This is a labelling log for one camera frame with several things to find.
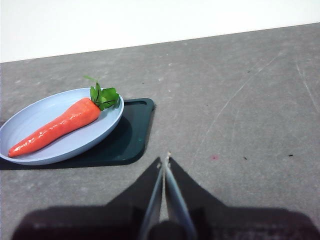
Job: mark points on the dark green cutting board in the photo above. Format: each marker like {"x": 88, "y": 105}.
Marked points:
{"x": 130, "y": 140}

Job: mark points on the orange carrot with green leaves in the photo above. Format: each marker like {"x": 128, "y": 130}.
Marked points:
{"x": 62, "y": 125}

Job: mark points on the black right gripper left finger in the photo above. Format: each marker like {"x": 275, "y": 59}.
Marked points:
{"x": 140, "y": 192}

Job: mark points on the light blue round plate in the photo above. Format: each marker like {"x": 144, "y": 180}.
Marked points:
{"x": 50, "y": 110}

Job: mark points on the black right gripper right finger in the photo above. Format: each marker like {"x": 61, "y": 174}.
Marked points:
{"x": 186, "y": 191}

